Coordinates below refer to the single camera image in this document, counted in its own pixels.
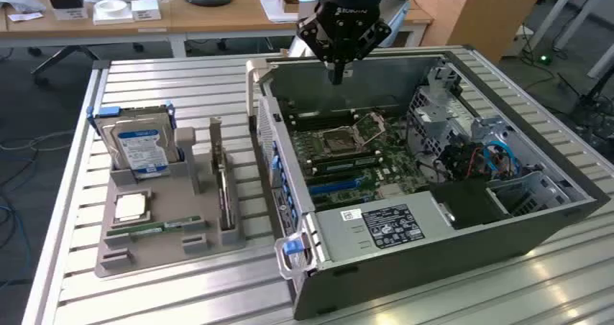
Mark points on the metal socket cover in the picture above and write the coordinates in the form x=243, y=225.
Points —
x=369, y=124

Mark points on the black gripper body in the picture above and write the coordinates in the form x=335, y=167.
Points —
x=349, y=1

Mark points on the black stand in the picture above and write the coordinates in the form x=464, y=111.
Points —
x=594, y=91

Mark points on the white box with black top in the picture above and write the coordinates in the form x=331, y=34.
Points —
x=68, y=8

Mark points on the white paper stack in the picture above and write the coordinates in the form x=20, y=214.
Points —
x=277, y=10

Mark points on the open grey PC case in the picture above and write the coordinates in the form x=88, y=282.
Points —
x=431, y=267

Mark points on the device with green light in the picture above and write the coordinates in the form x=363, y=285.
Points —
x=544, y=59

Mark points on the metal disk bay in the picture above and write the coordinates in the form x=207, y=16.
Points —
x=536, y=192

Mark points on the white tape roll box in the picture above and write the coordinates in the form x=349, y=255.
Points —
x=112, y=12

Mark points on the CPU socket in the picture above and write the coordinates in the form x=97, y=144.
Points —
x=339, y=139

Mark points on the wooden desk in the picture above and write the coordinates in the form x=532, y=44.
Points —
x=215, y=17

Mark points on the silver CPU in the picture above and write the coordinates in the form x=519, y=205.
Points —
x=129, y=207

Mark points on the hard disk with blue label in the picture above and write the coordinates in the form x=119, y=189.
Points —
x=141, y=152

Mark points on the grey power supply unit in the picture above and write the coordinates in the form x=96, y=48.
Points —
x=344, y=238

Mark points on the blue expansion slot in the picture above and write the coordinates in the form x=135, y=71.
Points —
x=332, y=187

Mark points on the green RAM stick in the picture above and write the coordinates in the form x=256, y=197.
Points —
x=153, y=226

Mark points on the hard disk with blue rails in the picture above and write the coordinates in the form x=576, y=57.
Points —
x=133, y=118

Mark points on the blue slot clip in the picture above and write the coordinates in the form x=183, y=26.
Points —
x=283, y=178
x=275, y=163

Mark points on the perforated metal drive cage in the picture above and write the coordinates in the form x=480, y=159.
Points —
x=431, y=123

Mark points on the black fan shroud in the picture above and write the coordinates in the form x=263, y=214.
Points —
x=467, y=202

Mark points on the black office chair base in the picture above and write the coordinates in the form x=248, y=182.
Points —
x=61, y=57

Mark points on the small white box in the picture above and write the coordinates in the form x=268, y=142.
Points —
x=145, y=10

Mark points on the white desk frame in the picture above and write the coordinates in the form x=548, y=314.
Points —
x=570, y=8

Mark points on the small silver heatsink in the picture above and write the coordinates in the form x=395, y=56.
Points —
x=391, y=191

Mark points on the green motherboard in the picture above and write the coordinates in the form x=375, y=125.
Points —
x=388, y=159

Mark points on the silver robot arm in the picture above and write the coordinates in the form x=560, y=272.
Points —
x=303, y=48

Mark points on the wooden cabinet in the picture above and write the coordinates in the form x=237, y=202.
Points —
x=484, y=12

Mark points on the black power connector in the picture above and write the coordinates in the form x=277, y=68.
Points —
x=452, y=159

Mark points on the blue case latch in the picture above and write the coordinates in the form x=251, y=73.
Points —
x=291, y=248

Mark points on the white card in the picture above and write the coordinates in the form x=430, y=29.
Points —
x=24, y=16

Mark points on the graphics card with black shroud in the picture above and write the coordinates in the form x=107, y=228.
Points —
x=224, y=188

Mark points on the grey parts rack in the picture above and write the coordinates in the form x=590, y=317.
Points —
x=163, y=246

